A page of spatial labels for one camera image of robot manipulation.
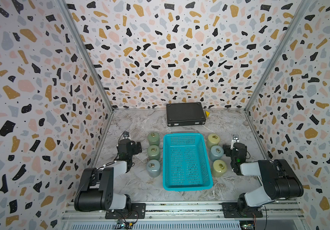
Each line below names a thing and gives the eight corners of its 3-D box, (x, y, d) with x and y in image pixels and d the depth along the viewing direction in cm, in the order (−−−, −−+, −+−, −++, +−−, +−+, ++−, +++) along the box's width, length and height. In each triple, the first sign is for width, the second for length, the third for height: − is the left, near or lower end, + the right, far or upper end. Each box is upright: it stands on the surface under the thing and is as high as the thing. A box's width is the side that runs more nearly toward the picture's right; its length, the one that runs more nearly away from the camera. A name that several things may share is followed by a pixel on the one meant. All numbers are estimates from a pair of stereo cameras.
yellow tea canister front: (211, 177, 88) (215, 171, 80) (210, 166, 93) (213, 159, 85) (223, 177, 88) (228, 171, 80) (221, 166, 93) (225, 159, 85)
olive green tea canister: (148, 160, 93) (146, 154, 87) (149, 150, 98) (148, 143, 92) (160, 160, 94) (159, 154, 87) (160, 150, 98) (159, 143, 92)
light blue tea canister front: (147, 177, 87) (145, 171, 80) (149, 165, 92) (147, 159, 85) (160, 177, 87) (159, 171, 80) (161, 165, 92) (160, 159, 85)
